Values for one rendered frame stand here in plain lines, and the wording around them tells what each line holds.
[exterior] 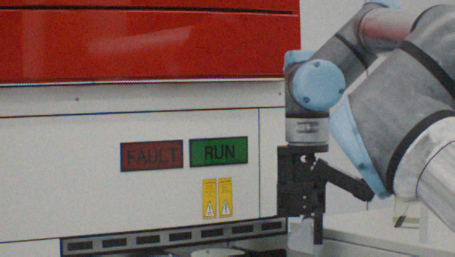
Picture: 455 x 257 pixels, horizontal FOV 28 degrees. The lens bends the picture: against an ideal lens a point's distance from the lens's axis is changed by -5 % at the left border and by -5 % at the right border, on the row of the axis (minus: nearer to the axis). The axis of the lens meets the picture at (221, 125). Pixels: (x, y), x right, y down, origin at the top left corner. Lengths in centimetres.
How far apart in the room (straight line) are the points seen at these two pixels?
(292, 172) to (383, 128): 55
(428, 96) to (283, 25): 65
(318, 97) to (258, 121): 29
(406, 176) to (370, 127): 7
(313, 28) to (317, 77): 223
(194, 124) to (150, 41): 18
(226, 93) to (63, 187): 34
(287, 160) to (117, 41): 34
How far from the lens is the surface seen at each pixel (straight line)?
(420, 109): 101
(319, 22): 364
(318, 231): 153
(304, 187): 153
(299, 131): 152
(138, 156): 154
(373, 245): 154
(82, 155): 150
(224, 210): 164
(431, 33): 106
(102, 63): 146
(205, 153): 161
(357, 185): 154
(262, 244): 168
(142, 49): 149
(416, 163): 99
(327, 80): 140
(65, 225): 150
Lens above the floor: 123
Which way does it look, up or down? 3 degrees down
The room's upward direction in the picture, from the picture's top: 1 degrees counter-clockwise
